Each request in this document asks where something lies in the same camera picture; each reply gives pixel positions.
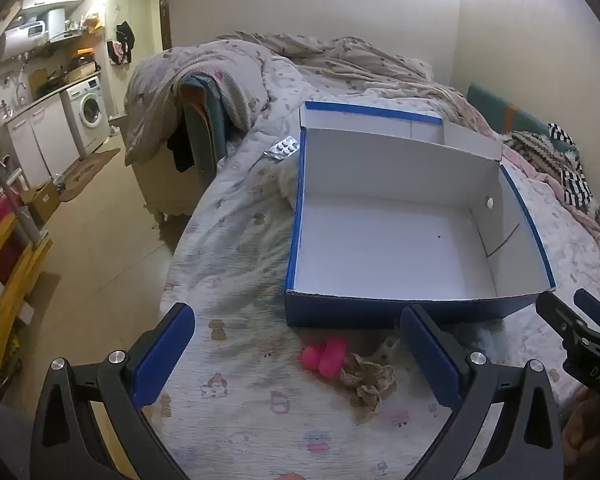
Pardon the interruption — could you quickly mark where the person's grey clothing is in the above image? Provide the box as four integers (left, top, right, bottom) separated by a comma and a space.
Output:
0, 400, 46, 480

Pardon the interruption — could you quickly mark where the pink plastic toy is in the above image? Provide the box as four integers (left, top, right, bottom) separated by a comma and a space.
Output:
301, 337, 347, 378

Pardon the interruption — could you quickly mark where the white lace cloth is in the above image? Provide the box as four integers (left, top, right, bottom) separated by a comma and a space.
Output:
378, 337, 403, 361

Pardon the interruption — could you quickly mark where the white kitchen cabinet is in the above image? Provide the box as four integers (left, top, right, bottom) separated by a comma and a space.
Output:
6, 95, 81, 186

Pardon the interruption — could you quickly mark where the beige lace scrunchie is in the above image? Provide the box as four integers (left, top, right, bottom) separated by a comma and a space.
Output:
340, 354, 397, 408

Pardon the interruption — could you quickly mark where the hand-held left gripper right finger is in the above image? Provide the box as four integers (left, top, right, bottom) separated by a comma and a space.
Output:
399, 304, 566, 480

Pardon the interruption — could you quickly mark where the teal headboard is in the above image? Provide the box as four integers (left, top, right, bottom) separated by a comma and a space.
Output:
467, 82, 551, 137

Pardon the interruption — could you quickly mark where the black hanging clothing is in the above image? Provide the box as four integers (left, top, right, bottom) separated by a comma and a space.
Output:
116, 21, 137, 53

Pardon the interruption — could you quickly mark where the yellow wooden rack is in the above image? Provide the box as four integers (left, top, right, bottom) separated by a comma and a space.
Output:
0, 175, 53, 376

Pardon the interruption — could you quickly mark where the grey patterned blanket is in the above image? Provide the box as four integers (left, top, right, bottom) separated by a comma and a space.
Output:
125, 32, 496, 166

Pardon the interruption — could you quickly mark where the person's right hand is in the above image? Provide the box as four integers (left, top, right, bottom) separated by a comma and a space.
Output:
562, 392, 600, 480

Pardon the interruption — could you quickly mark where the brown door mat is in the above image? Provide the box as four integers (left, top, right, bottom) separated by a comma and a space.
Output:
60, 147, 122, 203

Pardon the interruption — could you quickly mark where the white washing machine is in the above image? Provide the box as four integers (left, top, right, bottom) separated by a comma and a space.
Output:
61, 76, 112, 158

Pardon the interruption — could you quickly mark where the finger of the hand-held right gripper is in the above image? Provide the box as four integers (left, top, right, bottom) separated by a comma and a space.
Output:
536, 291, 598, 348
574, 288, 600, 333

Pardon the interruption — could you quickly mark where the pink hanging clothing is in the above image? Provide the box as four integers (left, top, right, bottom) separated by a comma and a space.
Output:
107, 40, 131, 66

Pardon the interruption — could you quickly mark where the silver pill blister pack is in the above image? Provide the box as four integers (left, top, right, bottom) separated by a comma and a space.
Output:
263, 136, 300, 160

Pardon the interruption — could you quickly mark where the crochet patterned blanket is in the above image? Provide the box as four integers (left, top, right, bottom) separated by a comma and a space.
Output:
502, 130, 566, 181

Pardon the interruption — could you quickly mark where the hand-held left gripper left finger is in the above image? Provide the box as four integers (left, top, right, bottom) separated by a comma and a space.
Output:
30, 302, 196, 480

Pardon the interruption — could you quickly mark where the brown door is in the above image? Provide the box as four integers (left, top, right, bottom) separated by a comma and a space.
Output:
158, 0, 173, 51

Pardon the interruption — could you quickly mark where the cream upholstered chair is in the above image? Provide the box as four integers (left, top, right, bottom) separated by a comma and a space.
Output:
130, 145, 216, 223

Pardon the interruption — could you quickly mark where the black and white striped cloth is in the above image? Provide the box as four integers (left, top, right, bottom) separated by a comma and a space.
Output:
547, 122, 600, 216

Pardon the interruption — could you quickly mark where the white water heater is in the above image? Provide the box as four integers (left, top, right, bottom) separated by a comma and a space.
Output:
0, 25, 51, 63

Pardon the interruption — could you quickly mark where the teal cloth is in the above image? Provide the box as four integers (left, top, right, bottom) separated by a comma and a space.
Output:
180, 74, 228, 161

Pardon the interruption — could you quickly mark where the blue and white cardboard box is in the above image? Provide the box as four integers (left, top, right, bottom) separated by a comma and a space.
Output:
284, 101, 557, 328

